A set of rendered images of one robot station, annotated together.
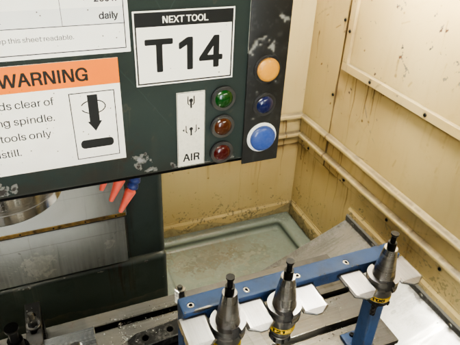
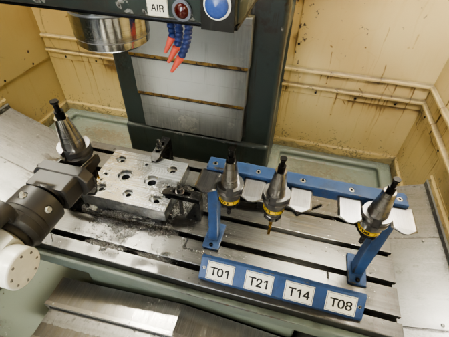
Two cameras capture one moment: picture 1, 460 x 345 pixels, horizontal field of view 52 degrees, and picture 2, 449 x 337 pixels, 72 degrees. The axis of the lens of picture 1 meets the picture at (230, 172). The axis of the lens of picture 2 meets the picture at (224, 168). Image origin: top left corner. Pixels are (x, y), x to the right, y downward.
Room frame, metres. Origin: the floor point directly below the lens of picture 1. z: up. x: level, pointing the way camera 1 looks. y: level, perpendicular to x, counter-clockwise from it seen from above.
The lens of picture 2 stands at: (0.15, -0.30, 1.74)
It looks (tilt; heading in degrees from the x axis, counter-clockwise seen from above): 43 degrees down; 37
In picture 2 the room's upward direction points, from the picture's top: 2 degrees clockwise
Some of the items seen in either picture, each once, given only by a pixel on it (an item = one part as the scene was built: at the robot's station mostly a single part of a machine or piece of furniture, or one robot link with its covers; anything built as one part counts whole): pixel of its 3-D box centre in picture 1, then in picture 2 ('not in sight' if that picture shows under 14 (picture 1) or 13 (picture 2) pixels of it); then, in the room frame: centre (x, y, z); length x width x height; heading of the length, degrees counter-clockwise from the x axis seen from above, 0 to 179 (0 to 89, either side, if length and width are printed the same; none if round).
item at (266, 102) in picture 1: (264, 104); not in sight; (0.47, -0.03, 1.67); 0.02 x 0.01 x 0.02; 114
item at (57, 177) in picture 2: not in sight; (48, 194); (0.25, 0.19, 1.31); 0.13 x 0.12 x 0.10; 114
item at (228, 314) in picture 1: (228, 306); (230, 172); (0.56, -0.01, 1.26); 0.04 x 0.04 x 0.07
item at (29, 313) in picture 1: (35, 333); (161, 154); (0.70, 0.42, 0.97); 0.13 x 0.03 x 0.15; 24
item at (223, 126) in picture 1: (222, 126); not in sight; (0.45, 0.01, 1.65); 0.02 x 0.01 x 0.02; 114
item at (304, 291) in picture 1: (309, 300); (300, 200); (0.62, -0.16, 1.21); 0.07 x 0.05 x 0.01; 24
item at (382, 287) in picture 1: (382, 278); (375, 215); (0.69, -0.31, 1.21); 0.06 x 0.06 x 0.03
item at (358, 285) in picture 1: (359, 285); (349, 210); (0.67, -0.26, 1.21); 0.07 x 0.05 x 0.01; 24
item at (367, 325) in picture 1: (372, 307); (373, 242); (0.76, -0.34, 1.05); 0.10 x 0.05 x 0.30; 24
